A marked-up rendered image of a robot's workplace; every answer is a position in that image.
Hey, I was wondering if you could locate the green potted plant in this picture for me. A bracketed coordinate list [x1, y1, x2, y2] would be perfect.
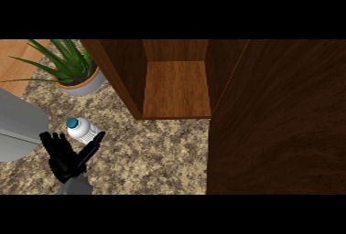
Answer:
[0, 39, 98, 86]

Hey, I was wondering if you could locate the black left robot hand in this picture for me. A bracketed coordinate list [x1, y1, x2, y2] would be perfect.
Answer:
[39, 131, 107, 185]

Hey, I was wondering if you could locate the grey plant pot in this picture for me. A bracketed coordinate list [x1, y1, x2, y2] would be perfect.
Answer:
[53, 67, 108, 98]

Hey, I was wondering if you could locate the white bottle with teal cap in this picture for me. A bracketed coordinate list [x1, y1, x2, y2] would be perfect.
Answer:
[65, 117, 102, 145]

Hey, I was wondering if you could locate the brown wooden cabinet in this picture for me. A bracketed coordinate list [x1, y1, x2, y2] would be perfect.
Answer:
[80, 39, 250, 121]

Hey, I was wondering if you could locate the dark wooden cabinet door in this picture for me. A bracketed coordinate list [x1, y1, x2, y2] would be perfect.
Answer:
[206, 39, 346, 196]

